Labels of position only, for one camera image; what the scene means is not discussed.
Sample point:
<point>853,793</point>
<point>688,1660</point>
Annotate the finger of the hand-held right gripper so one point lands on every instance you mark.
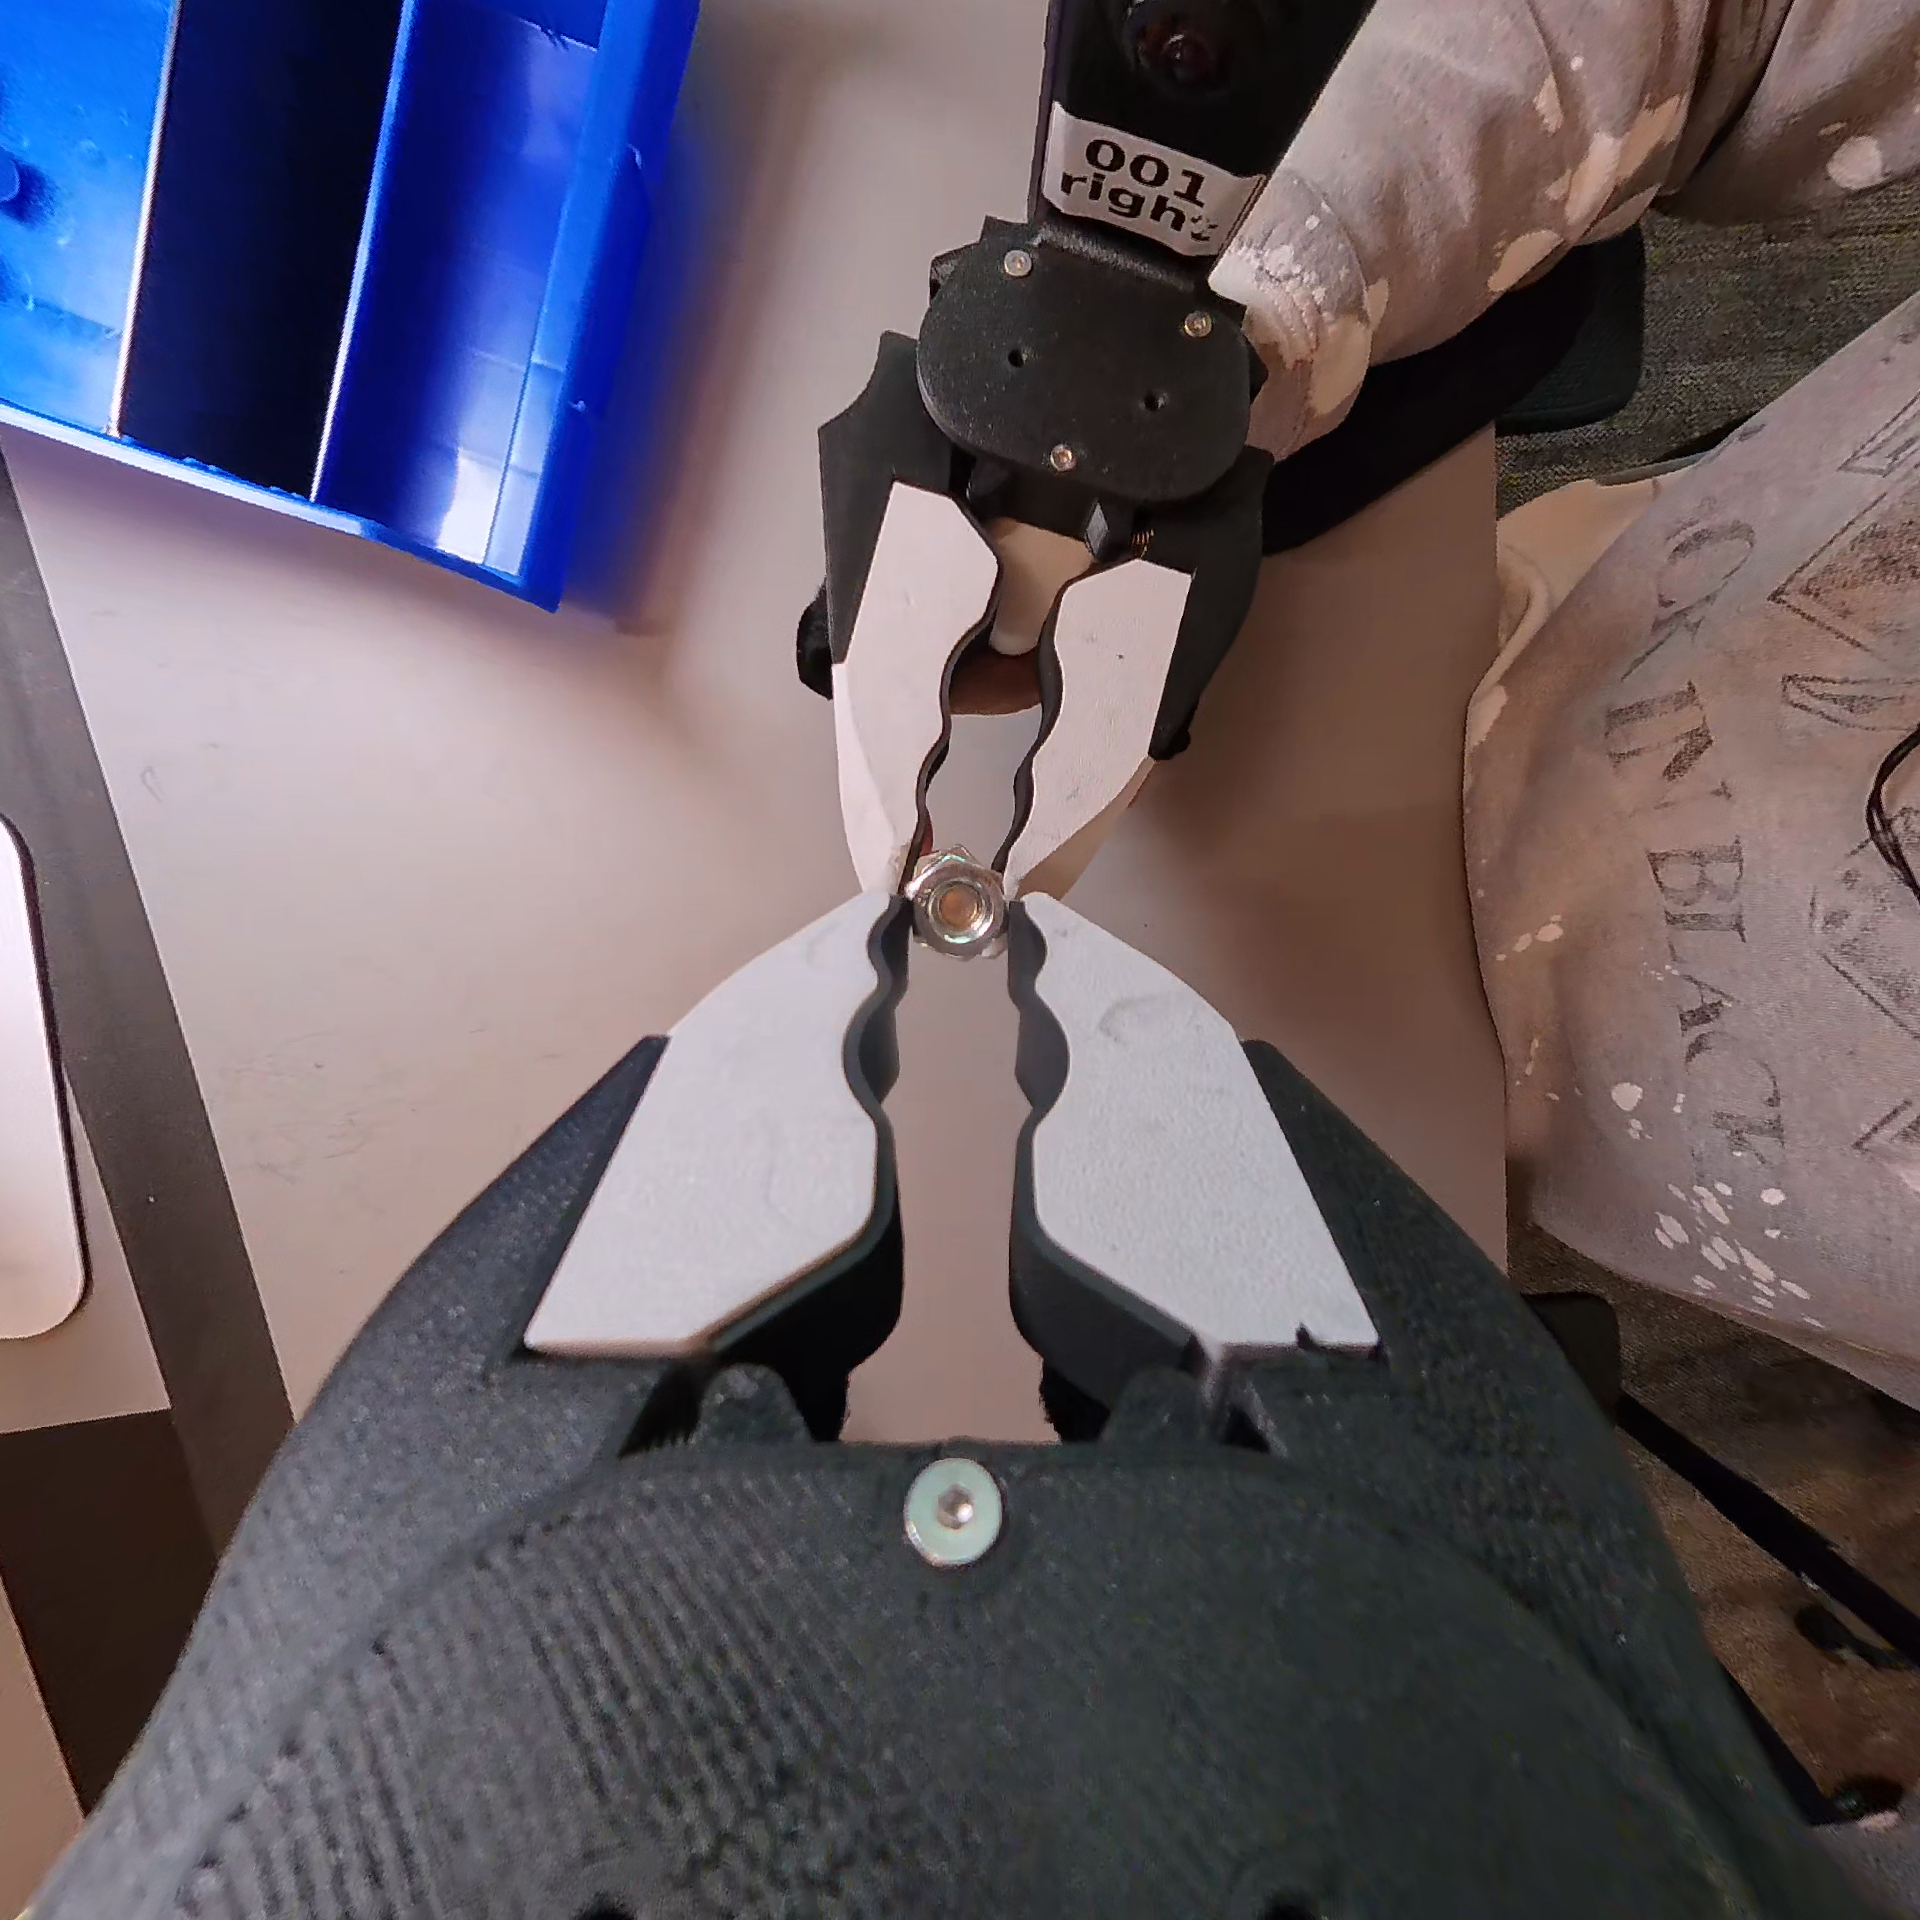
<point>900,645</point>
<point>1125,690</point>

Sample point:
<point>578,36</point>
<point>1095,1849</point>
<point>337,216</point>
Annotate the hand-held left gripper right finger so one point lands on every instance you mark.
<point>1184,1171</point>

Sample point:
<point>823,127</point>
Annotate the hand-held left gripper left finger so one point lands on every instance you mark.
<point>720,1171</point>

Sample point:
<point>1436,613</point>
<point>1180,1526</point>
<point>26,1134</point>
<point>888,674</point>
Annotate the silver hex nut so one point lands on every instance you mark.
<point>926,930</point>

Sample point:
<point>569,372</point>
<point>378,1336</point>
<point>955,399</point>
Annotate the blue storage bin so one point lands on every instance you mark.
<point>495,301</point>

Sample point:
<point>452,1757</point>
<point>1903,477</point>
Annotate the person's right forearm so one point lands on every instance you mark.
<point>1500,135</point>

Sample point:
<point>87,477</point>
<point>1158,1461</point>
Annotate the person's right hand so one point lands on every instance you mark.
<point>999,687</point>

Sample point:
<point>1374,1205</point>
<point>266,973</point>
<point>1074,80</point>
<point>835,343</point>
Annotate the black chair base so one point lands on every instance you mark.
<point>1724,1501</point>

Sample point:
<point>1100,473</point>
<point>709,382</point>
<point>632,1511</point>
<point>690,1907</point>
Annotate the white stand base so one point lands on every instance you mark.
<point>38,1081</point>

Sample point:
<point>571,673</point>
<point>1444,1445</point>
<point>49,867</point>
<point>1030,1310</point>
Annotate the dark blue bin divider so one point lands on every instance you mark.
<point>254,224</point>

